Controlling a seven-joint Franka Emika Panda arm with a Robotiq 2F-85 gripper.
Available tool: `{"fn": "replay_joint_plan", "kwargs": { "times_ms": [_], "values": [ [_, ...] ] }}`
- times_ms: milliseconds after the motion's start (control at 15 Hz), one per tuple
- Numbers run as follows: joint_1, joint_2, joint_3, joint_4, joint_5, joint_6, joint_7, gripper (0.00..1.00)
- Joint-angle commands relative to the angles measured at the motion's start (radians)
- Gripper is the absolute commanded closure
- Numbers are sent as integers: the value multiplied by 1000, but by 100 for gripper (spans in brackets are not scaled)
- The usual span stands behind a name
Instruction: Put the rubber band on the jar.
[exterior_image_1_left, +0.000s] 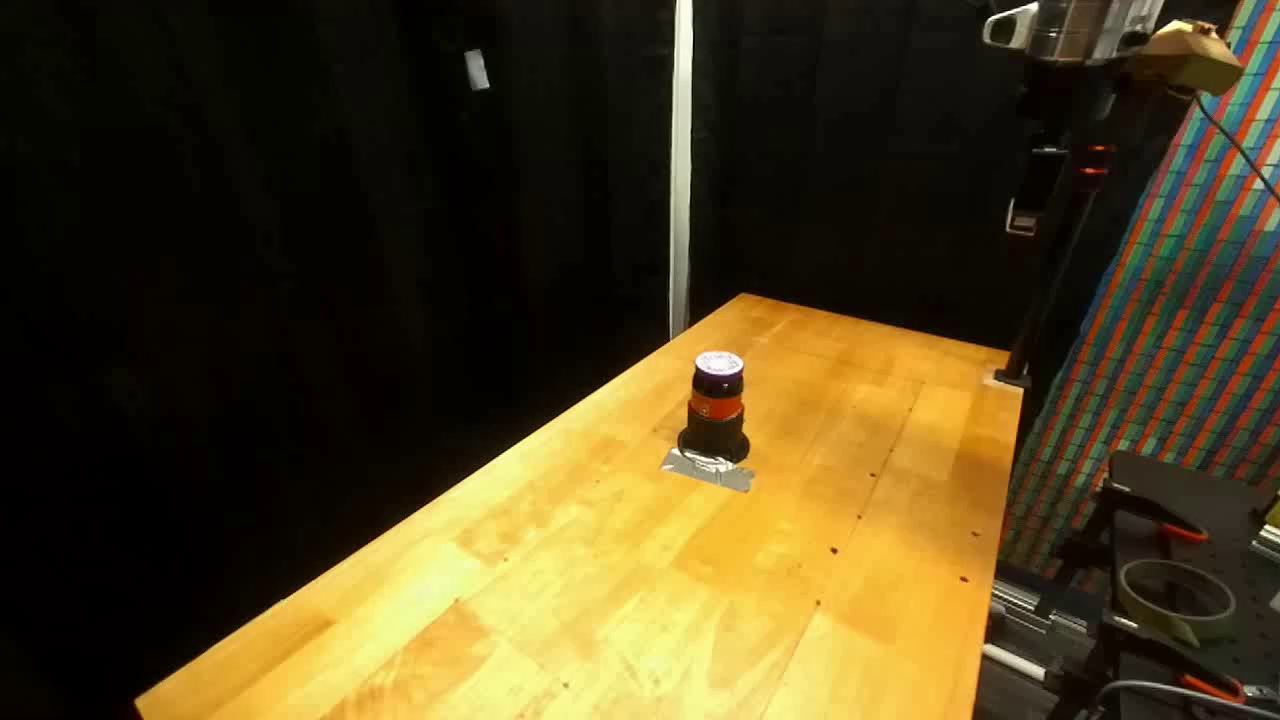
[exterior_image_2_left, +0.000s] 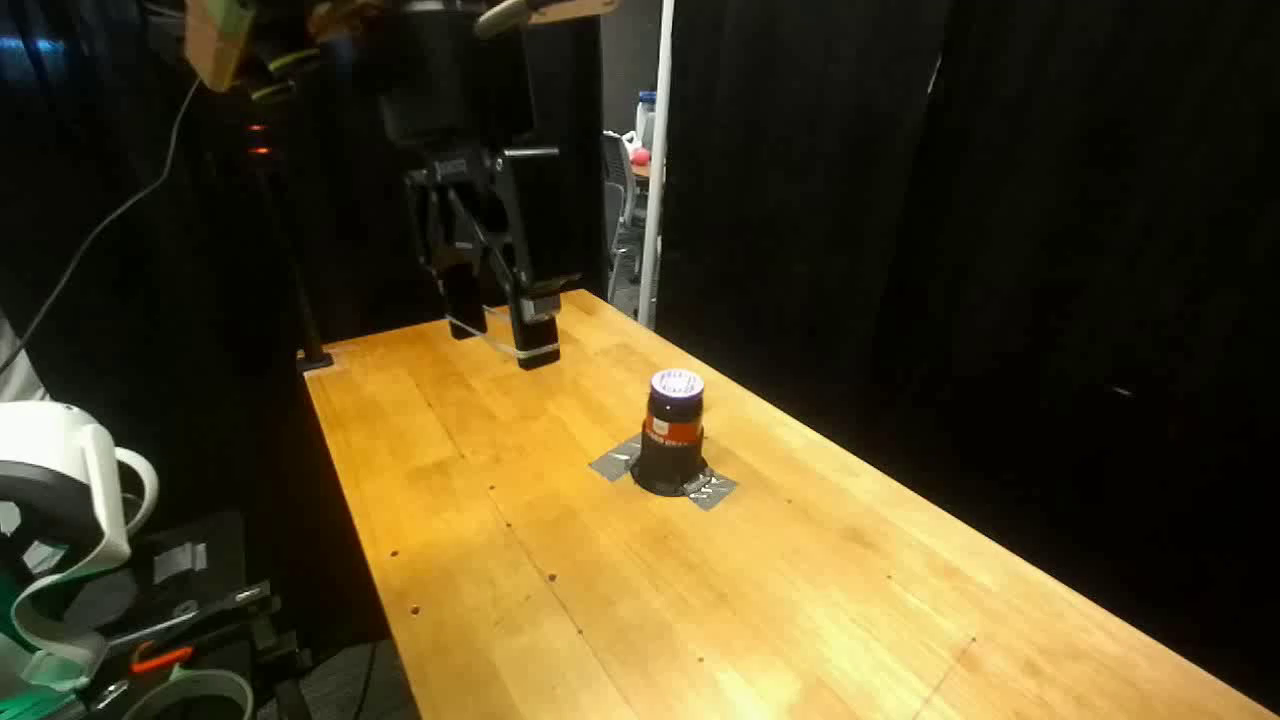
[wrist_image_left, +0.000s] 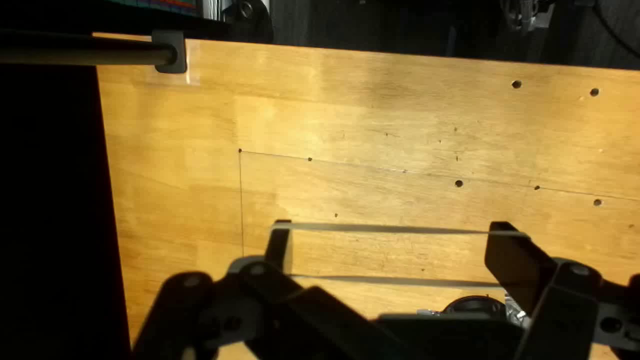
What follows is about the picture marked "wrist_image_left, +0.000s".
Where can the black tripod stand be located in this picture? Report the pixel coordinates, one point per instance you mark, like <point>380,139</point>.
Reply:
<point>81,53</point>

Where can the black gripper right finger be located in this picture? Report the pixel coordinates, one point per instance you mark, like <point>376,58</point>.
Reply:
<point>572,312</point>

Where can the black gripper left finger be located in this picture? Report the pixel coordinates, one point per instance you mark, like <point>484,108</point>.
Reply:
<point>220,312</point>

